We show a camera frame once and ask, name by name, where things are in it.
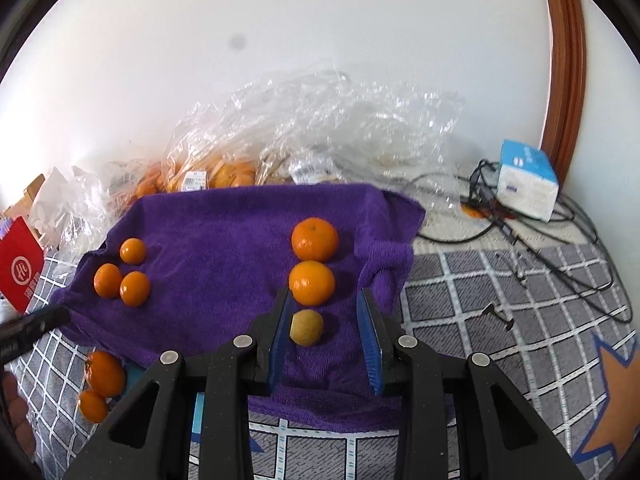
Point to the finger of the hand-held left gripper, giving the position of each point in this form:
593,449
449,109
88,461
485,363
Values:
35,327

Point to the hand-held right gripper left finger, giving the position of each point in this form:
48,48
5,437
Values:
280,340

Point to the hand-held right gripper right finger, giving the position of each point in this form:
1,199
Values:
369,345

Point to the yellow-green round fruit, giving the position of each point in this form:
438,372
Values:
306,328

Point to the large orange with dark mark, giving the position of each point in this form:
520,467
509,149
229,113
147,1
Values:
106,374

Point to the small orange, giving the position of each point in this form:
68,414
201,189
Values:
135,289
133,251
108,281
93,406

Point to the purple towel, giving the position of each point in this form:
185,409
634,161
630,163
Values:
215,245

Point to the person's left hand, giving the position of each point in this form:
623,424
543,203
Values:
17,410

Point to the red paper shopping bag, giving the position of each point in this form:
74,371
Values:
17,265

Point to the blue flat card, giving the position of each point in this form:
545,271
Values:
134,379

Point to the white plastic bag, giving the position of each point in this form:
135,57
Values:
52,205

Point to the grey checked blanket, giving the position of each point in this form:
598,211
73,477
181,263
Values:
500,360

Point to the clear bag of oranges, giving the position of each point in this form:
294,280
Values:
220,170

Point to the black power plug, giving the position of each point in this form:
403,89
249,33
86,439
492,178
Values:
484,187

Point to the large crumpled clear plastic bag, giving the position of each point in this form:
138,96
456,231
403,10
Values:
360,120

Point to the blue and white tissue pack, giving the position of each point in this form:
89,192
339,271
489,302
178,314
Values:
527,185

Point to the brown wooden door frame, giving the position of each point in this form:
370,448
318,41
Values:
565,60

